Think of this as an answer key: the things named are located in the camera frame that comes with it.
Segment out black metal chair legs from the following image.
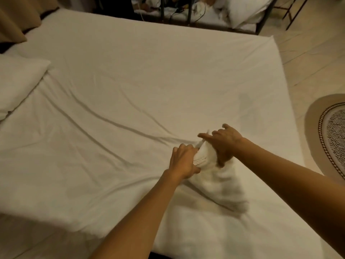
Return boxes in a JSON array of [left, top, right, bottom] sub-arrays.
[[275, 0, 310, 30]]

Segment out person's right hand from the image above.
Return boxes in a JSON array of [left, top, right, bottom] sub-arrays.
[[198, 124, 243, 167]]

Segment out white pillow on metal bed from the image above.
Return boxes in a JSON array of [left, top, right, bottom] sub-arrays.
[[216, 0, 274, 28]]

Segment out white towel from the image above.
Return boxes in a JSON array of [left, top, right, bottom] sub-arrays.
[[186, 129, 250, 213]]

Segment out person's right forearm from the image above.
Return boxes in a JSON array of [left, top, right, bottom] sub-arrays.
[[233, 137, 345, 258]]

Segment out person's left hand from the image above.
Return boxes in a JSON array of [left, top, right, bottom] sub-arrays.
[[168, 144, 201, 181]]

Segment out black metal bed frame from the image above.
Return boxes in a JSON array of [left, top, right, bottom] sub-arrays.
[[94, 0, 279, 35]]

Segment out black cable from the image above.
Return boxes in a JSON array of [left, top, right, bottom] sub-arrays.
[[168, 5, 206, 24]]

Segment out white bed sheet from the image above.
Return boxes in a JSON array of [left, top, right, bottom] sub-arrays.
[[0, 8, 326, 259]]

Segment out beige curtain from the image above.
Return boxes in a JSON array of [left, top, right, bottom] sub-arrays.
[[0, 0, 60, 43]]

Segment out person's left forearm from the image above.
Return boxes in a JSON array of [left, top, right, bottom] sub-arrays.
[[89, 170, 182, 259]]

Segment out oval patterned rug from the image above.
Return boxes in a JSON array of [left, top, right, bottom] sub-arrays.
[[305, 94, 345, 184]]

